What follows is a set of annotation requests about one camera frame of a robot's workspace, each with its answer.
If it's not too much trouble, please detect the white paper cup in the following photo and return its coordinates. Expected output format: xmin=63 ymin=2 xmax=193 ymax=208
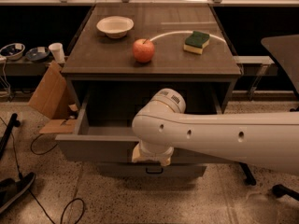
xmin=49 ymin=43 xmax=65 ymax=63

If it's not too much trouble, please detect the grey drawer cabinet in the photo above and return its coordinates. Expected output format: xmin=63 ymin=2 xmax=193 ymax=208
xmin=63 ymin=3 xmax=241 ymax=166

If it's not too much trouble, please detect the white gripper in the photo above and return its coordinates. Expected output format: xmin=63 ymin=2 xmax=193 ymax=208
xmin=132 ymin=141 xmax=174 ymax=166

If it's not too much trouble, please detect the grey drawer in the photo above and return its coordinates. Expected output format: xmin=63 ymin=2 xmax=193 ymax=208
xmin=56 ymin=82 xmax=226 ymax=164
xmin=97 ymin=162 xmax=206 ymax=177

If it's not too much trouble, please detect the grey side shelf right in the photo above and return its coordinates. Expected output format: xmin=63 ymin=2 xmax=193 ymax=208
xmin=234 ymin=56 xmax=275 ymax=77

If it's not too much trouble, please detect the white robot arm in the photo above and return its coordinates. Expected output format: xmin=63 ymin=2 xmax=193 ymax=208
xmin=132 ymin=89 xmax=299 ymax=175

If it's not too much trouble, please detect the grey top drawer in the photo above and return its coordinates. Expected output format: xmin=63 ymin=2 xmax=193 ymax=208
xmin=56 ymin=82 xmax=226 ymax=164

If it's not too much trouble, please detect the black shoe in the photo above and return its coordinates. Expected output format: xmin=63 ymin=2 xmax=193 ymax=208
xmin=0 ymin=172 xmax=36 ymax=214

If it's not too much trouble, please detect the grey side shelf left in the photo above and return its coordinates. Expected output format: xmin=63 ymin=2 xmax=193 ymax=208
xmin=0 ymin=57 xmax=54 ymax=77

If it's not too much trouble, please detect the black caster foot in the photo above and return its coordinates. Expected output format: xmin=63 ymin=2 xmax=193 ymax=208
xmin=272 ymin=184 xmax=299 ymax=201

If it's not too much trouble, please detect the blue white bowl left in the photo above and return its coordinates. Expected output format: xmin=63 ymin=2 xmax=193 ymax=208
xmin=0 ymin=43 xmax=25 ymax=61

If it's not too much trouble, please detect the dark blue bowl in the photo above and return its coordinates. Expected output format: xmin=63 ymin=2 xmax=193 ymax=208
xmin=25 ymin=47 xmax=50 ymax=63

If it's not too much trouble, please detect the black stand leg left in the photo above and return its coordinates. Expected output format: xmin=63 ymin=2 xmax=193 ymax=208
xmin=0 ymin=113 xmax=21 ymax=159

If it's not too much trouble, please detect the green yellow sponge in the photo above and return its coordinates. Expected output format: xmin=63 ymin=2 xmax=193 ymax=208
xmin=183 ymin=31 xmax=210 ymax=55

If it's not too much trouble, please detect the brown cardboard box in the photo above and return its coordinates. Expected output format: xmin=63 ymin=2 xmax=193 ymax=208
xmin=29 ymin=61 xmax=78 ymax=134

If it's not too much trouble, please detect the black floor cable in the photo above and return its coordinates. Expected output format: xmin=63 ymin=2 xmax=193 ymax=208
xmin=0 ymin=115 xmax=86 ymax=224

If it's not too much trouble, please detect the white paper bowl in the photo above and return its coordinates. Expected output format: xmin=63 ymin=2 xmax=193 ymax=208
xmin=96 ymin=16 xmax=134 ymax=39

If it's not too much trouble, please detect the grey side shelf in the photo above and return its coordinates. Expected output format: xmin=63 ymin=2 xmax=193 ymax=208
xmin=234 ymin=56 xmax=275 ymax=77
xmin=0 ymin=57 xmax=54 ymax=77

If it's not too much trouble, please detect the red apple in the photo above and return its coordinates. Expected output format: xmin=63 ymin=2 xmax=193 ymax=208
xmin=133 ymin=39 xmax=155 ymax=63

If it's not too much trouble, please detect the black metal stand right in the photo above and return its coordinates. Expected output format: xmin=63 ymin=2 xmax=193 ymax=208
xmin=239 ymin=162 xmax=256 ymax=186

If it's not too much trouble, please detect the grey bottom drawer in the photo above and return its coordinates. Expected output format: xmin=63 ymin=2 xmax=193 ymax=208
xmin=97 ymin=162 xmax=206 ymax=177

